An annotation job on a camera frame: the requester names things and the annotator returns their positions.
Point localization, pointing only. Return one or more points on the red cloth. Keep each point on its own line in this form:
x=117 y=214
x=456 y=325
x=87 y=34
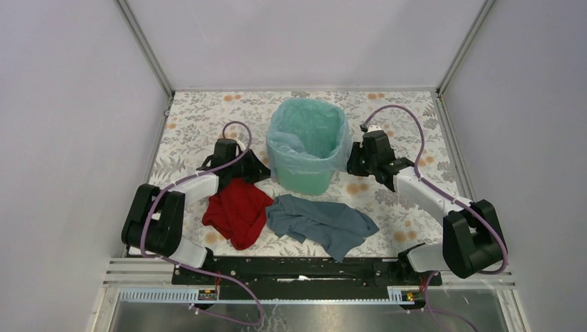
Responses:
x=238 y=213

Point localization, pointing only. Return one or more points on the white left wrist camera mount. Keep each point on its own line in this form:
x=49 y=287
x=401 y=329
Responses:
x=242 y=147

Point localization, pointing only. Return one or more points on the green plastic trash bin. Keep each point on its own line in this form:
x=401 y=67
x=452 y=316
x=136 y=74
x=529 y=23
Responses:
x=305 y=176

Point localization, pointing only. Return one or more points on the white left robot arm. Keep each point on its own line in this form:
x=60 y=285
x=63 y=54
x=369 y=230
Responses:
x=155 y=221

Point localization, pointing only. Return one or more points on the white slotted cable duct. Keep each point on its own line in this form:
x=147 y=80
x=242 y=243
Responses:
x=212 y=296

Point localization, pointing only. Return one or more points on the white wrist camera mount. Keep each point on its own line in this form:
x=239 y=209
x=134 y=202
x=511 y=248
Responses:
x=368 y=128
x=242 y=147

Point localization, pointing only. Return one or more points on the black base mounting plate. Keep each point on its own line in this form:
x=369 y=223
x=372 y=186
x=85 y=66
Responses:
x=304 y=276

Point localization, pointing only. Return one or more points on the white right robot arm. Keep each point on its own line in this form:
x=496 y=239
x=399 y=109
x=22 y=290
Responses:
x=472 y=241

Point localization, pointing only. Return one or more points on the light blue plastic trash bag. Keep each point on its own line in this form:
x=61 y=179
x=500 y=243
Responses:
x=307 y=137

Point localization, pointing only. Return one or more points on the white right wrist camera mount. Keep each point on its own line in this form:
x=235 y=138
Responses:
x=368 y=128

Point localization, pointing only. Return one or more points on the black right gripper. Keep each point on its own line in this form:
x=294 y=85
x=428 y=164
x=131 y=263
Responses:
x=351 y=164

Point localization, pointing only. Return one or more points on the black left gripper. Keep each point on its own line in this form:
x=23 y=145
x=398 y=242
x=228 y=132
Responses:
x=259 y=171

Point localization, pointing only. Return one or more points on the grey-blue cloth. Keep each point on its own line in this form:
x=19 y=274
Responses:
x=336 y=227

